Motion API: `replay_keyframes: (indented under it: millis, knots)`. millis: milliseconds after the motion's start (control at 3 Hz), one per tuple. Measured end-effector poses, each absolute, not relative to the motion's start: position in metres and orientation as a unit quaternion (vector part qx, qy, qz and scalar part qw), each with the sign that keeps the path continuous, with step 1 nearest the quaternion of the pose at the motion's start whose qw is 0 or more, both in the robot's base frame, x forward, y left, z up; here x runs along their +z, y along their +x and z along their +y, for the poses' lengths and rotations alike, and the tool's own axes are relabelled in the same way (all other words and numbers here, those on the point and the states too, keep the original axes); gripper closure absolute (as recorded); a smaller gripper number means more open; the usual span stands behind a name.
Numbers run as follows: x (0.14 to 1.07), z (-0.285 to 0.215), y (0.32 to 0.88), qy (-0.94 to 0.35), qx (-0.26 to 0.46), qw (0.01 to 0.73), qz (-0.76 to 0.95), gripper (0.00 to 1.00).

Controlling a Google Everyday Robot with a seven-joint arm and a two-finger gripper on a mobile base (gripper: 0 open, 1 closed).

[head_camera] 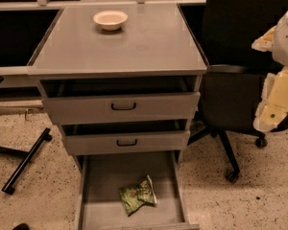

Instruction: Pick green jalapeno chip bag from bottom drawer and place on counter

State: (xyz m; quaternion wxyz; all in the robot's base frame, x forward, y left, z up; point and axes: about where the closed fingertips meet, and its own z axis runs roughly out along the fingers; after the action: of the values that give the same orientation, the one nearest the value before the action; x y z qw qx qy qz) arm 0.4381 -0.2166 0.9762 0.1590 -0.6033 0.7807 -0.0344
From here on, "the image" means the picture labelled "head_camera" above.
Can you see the grey drawer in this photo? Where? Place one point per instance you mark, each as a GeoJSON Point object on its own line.
{"type": "Point", "coordinates": [100, 207]}
{"type": "Point", "coordinates": [85, 139]}
{"type": "Point", "coordinates": [88, 101]}

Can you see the black drawer handle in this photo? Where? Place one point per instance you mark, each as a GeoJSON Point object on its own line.
{"type": "Point", "coordinates": [126, 143]}
{"type": "Point", "coordinates": [123, 107]}

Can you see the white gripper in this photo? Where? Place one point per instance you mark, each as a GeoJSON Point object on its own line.
{"type": "Point", "coordinates": [286, 40]}

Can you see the black top drawer handle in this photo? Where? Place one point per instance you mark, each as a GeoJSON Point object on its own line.
{"type": "Point", "coordinates": [123, 107]}

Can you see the black chair base leg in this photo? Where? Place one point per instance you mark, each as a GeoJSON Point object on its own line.
{"type": "Point", "coordinates": [26, 157]}

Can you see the black middle drawer handle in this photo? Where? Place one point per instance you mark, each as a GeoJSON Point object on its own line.
{"type": "Point", "coordinates": [126, 143]}

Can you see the black office chair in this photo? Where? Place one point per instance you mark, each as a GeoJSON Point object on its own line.
{"type": "Point", "coordinates": [231, 87]}

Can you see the green jalapeno chip bag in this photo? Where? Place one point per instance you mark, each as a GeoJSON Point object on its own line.
{"type": "Point", "coordinates": [133, 198]}

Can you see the grey bottom drawer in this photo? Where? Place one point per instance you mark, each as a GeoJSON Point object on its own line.
{"type": "Point", "coordinates": [100, 207]}

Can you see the grey top drawer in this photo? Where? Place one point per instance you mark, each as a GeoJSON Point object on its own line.
{"type": "Point", "coordinates": [88, 101]}

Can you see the grey drawer cabinet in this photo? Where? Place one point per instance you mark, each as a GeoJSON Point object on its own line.
{"type": "Point", "coordinates": [154, 42]}

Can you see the white paper bowl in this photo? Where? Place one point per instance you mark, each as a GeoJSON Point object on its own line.
{"type": "Point", "coordinates": [110, 20]}

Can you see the grey middle drawer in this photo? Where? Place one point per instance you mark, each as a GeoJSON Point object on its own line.
{"type": "Point", "coordinates": [85, 139]}

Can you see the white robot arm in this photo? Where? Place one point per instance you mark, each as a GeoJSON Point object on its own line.
{"type": "Point", "coordinates": [280, 44]}

